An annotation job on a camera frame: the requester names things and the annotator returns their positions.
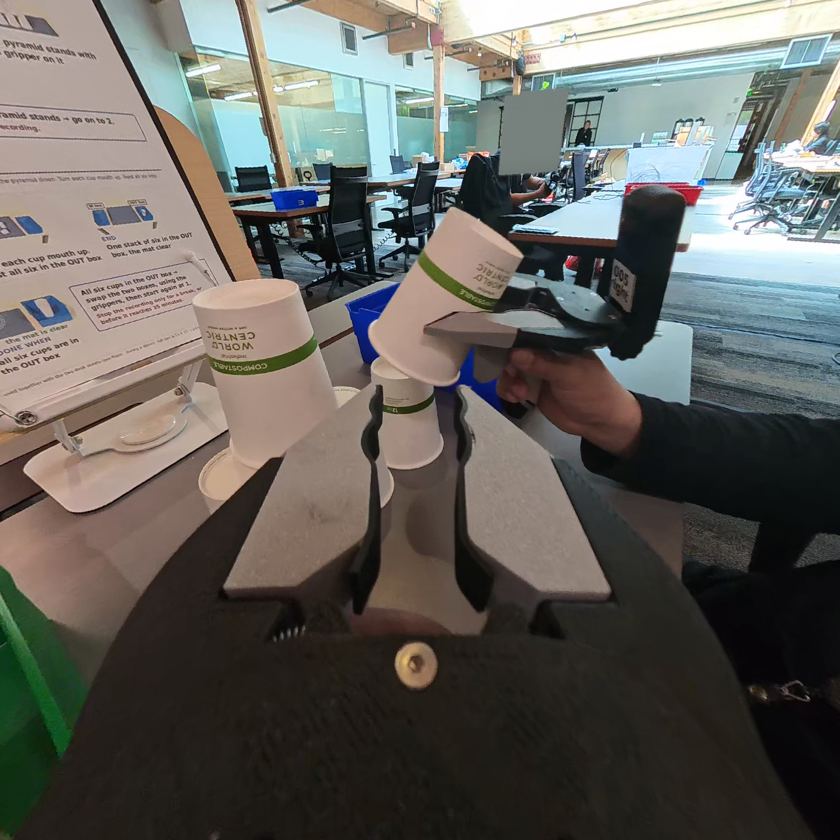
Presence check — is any person's black clothing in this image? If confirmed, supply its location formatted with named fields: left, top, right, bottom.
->
left=682, top=558, right=840, bottom=840

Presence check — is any green plastic bin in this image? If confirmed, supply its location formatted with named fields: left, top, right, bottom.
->
left=0, top=564, right=89, bottom=805

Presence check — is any brown desk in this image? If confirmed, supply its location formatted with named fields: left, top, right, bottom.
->
left=230, top=187, right=388, bottom=280

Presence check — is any row of grey office chairs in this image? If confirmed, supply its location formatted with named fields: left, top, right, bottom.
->
left=728, top=141, right=840, bottom=242

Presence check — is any person's right forearm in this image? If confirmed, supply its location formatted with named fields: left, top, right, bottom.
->
left=581, top=392, right=840, bottom=526

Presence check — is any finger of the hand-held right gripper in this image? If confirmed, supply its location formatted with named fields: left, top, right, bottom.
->
left=422, top=311, right=528, bottom=351

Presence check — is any long grey desk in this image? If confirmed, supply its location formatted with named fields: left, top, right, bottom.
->
left=508, top=190, right=693, bottom=296

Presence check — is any white board stand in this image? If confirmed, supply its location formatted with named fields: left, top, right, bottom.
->
left=23, top=357, right=228, bottom=514

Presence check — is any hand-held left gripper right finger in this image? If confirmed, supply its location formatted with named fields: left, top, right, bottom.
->
left=453, top=385, right=614, bottom=613

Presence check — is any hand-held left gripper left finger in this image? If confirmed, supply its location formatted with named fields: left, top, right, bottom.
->
left=222, top=385, right=385, bottom=616

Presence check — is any white instruction board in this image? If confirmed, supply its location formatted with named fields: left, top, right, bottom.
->
left=0, top=0, right=236, bottom=421

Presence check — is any red plastic bin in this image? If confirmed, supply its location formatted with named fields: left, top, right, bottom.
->
left=623, top=182, right=704, bottom=227

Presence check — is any person's right hand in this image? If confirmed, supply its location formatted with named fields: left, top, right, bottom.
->
left=497, top=346, right=644, bottom=458

